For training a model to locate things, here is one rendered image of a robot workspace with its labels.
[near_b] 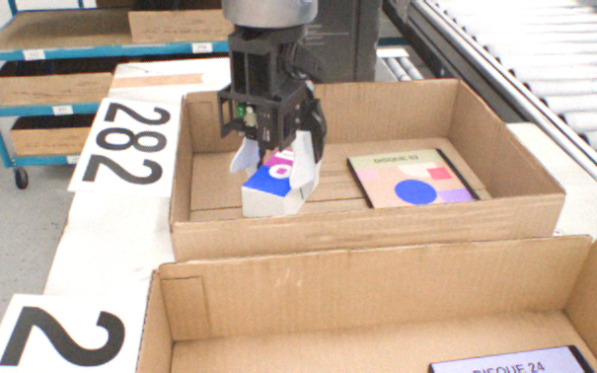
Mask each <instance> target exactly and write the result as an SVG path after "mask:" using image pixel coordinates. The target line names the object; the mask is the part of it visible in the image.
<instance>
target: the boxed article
mask: <svg viewBox="0 0 597 373"><path fill-rule="evenodd" d="M293 161H294V155H293V149H290V148H285V149H284V151H283V152H282V153H279V148H278V149H277V151H275V152H274V153H273V154H272V155H271V156H270V157H269V158H268V159H267V160H266V161H265V162H264V164H262V166H261V167H260V168H259V169H258V170H257V171H256V172H255V173H254V174H253V176H252V177H251V178H249V179H248V180H247V181H246V182H245V183H244V184H243V185H242V198H243V215H244V216H246V217H263V216H277V215H292V214H296V212H297V210H298V209H299V208H300V206H302V205H303V204H304V203H305V199H303V197H302V192H300V187H297V189H296V190H293V189H292V187H291V185H290V172H291V169H292V166H293Z"/></svg>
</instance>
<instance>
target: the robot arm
mask: <svg viewBox="0 0 597 373"><path fill-rule="evenodd" d="M222 6H223V17H224V18H225V19H226V20H228V21H229V22H231V23H233V27H235V31H233V32H232V33H230V34H229V35H228V49H229V63H230V78H231V83H230V84H228V85H227V86H226V87H224V88H222V89H220V90H219V91H218V92H217V104H218V115H219V127H220V138H221V139H223V138H226V137H227V135H228V134H229V133H230V132H231V131H233V130H237V134H239V135H241V137H243V140H242V146H241V148H240V151H239V152H237V154H236V155H235V157H234V158H233V160H232V163H231V167H230V171H231V173H233V174H234V173H237V172H240V171H242V170H244V169H246V171H247V174H248V177H249V178H251V177H252V176H253V174H254V173H255V172H256V171H257V170H258V169H259V168H260V167H261V166H262V158H264V157H265V155H266V151H265V149H269V151H273V149H274V148H275V147H277V146H278V145H279V153H282V152H283V151H284V149H285V148H286V147H289V146H290V145H291V146H292V149H293V155H294V161H293V166H292V169H291V172H290V185H291V187H292V189H293V190H296V189H297V187H300V192H302V197H303V199H307V197H308V196H309V194H310V193H311V191H312V189H314V186H315V184H316V181H317V178H318V173H319V170H320V166H321V160H322V157H323V153H324V147H325V142H327V140H326V136H328V125H327V124H326V119H325V116H324V114H323V110H322V108H321V100H320V99H315V93H313V91H315V90H316V89H317V88H316V86H315V85H313V83H312V82H321V83H322V82H323V79H324V75H325V71H326V66H328V63H326V62H325V61H324V60H322V59H321V58H320V57H318V54H316V53H313V52H312V51H310V50H309V49H308V48H306V47H305V46H303V45H302V44H300V43H298V42H297V41H298V39H300V38H303V37H305V36H306V35H307V32H308V22H310V21H311V20H312V19H313V18H314V17H316V16H317V14H318V0H222ZM232 100H233V101H235V116H236V117H234V118H233V105H232ZM227 101H228V103H229V116H230V120H229V121H228V122H227V124H226V125H223V113H222V104H225V103H226V102H227ZM299 122H300V123H299ZM298 128H299V130H298V131H296V130H297V129H298Z"/></svg>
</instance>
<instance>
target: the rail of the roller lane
mask: <svg viewBox="0 0 597 373"><path fill-rule="evenodd" d="M408 24H409V25H410V26H411V27H412V28H413V29H414V30H415V31H416V32H417V34H418V36H419V37H420V38H421V39H422V40H424V42H425V43H426V44H427V45H428V46H429V47H430V48H431V51H432V52H433V53H434V54H435V55H437V56H438V58H439V59H440V60H441V61H442V62H443V63H444V65H445V67H446V68H447V69H448V70H449V71H451V72H452V74H453V75H454V76H455V77H456V79H457V80H458V81H463V82H465V83H466V84H467V85H468V86H469V87H470V88H471V89H472V90H473V92H474V93H475V94H476V95H477V96H479V97H480V98H481V99H482V100H483V101H484V102H485V104H486V105H487V106H488V107H489V108H490V109H491V110H492V111H494V112H495V113H496V114H497V115H498V116H499V118H500V119H501V120H502V121H503V122H504V123H505V124H513V123H528V122H531V123H534V124H535V125H536V126H537V127H538V128H539V130H542V131H543V132H544V133H545V134H546V135H547V136H548V137H549V138H550V139H551V140H553V141H554V142H555V144H557V146H558V147H559V148H560V149H561V150H562V151H564V152H565V153H566V154H567V155H568V156H569V158H570V159H571V160H573V161H574V162H576V163H577V164H578V165H579V166H580V167H581V168H582V169H583V170H584V172H585V173H586V174H588V175H589V176H591V177H592V178H593V179H594V180H595V181H596V182H597V153H596V152H595V151H594V150H593V149H592V148H590V147H589V146H588V145H586V144H585V143H584V141H583V140H582V139H581V138H580V137H579V136H578V135H577V134H575V133H573V132H572V131H571V130H570V129H569V128H568V126H567V125H566V124H565V123H563V122H562V121H561V120H560V119H559V118H558V117H556V116H555V115H554V113H553V112H551V111H550V110H549V109H548V108H547V107H546V106H545V105H544V104H543V103H540V102H539V100H538V99H537V98H536V97H535V96H534V95H533V94H532V93H531V92H530V91H528V90H527V89H525V88H524V86H523V85H522V84H521V83H520V82H519V81H518V80H516V79H515V78H514V77H513V76H512V75H510V74H509V72H508V71H507V70H506V69H504V68H503V67H502V66H501V65H500V64H499V63H498V62H497V61H495V60H494V58H492V57H491V56H490V55H489V54H488V53H487V52H486V51H485V50H484V49H483V48H482V47H479V45H478V44H477V43H476V42H475V41H474V40H473V39H472V38H471V37H469V36H467V35H466V34H465V33H464V31H463V30H462V29H461V28H460V27H459V26H457V25H456V24H455V23H453V22H452V21H451V20H450V19H449V17H448V16H447V15H445V14H444V13H443V12H442V11H441V10H439V9H438V8H437V7H436V6H435V5H433V4H432V2H431V1H430V0H410V8H409V16H408Z"/></svg>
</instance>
